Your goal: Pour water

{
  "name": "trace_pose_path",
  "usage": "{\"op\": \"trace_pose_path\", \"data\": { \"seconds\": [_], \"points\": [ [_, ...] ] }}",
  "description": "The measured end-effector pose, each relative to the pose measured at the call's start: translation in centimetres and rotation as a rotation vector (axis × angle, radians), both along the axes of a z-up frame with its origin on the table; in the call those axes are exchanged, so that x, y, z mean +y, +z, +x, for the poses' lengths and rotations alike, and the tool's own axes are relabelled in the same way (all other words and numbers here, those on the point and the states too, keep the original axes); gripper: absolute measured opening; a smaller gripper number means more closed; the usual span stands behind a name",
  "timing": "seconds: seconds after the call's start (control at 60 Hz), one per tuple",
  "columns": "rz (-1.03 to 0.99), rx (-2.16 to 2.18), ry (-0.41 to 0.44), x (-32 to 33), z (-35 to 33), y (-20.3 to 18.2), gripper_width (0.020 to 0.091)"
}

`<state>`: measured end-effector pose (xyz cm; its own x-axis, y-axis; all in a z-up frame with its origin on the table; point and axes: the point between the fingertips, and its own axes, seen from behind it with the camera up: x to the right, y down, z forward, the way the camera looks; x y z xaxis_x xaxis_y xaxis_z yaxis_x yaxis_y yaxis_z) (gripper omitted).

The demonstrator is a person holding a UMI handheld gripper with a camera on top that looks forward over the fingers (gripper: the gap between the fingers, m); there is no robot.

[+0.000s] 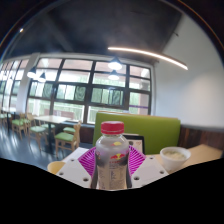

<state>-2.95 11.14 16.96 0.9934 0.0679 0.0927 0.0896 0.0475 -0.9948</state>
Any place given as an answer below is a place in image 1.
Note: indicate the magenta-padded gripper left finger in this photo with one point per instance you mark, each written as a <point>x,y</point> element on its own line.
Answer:
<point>76,171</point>

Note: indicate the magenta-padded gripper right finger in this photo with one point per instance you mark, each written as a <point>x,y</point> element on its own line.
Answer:
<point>146,170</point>

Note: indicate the clear red-capped drink bottle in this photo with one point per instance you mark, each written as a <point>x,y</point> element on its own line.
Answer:
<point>111,160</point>

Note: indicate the black tablet with sticker picture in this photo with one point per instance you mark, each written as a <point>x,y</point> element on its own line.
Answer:
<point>138,143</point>

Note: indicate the white bowl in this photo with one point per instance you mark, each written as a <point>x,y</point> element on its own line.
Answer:
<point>175,159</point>

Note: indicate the group of green-seated wooden chairs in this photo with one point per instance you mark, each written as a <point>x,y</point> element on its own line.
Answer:
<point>65,136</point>

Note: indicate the green upholstered booth bench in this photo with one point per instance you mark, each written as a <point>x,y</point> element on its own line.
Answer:
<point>156,133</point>

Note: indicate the wooden dining table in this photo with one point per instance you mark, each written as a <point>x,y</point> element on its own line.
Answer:
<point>50,119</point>

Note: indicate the large black-framed window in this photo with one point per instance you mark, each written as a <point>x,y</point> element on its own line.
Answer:
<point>83,90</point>

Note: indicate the group of hanging pendant lamps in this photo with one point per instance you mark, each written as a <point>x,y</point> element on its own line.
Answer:
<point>115,64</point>

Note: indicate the long curved ceiling light bar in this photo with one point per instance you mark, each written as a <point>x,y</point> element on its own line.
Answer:
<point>150,54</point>

